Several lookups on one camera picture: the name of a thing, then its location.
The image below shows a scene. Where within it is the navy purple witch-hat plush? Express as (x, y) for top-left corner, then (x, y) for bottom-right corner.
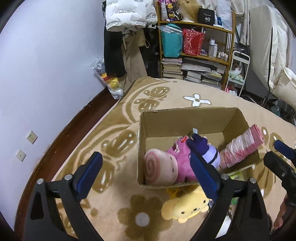
(186, 129), (221, 170)

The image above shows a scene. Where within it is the pink plush bear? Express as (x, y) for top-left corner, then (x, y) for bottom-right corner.
(166, 136), (197, 184)

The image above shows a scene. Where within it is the pink swirl pig plush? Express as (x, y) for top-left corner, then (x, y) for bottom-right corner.
(144, 149), (178, 186)

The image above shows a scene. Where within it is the green tissue pack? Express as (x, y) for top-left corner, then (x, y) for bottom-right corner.
(230, 171), (245, 206)

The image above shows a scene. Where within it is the yellow dog plush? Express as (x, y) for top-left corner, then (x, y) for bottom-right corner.
(161, 186), (210, 224)

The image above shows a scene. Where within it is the beige flower-pattern carpet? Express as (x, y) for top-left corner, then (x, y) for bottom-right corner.
(56, 77), (295, 240)

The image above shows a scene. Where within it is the open cardboard box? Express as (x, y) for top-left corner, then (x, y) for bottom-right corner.
(137, 107), (264, 188)

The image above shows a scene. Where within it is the plastic bag of toys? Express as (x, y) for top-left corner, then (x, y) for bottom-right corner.
(91, 58), (124, 100)

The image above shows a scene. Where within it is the white metal trolley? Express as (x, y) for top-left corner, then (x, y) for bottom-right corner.
(225, 51), (250, 97)

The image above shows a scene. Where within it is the stack of books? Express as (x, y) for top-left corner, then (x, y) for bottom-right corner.
(162, 56), (227, 89)

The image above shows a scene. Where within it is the wooden bookshelf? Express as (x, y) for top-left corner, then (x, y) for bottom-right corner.
(156, 1), (234, 89)

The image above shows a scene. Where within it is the red patterned bag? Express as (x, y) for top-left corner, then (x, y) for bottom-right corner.
(183, 29), (205, 56)

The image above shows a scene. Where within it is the beige hanging coat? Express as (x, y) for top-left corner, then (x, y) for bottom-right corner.
(120, 29), (147, 92)

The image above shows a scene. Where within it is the teal bag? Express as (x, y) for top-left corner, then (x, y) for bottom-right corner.
(158, 24), (183, 58)

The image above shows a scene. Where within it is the black box marked 40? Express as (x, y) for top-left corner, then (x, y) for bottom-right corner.
(198, 8), (215, 26)

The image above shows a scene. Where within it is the white puffer jacket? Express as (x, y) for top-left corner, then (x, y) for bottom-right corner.
(105, 0), (158, 32)

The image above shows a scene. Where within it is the blonde wig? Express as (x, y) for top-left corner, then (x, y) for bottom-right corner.
(178, 0), (200, 23)

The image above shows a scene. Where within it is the upper wall socket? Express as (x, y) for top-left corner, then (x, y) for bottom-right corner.
(26, 131), (38, 144)

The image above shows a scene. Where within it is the wall socket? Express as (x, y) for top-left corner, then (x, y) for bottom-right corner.
(26, 131), (38, 144)
(16, 149), (27, 162)

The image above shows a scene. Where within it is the lower wall socket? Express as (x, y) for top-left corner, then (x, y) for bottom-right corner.
(16, 149), (27, 162)

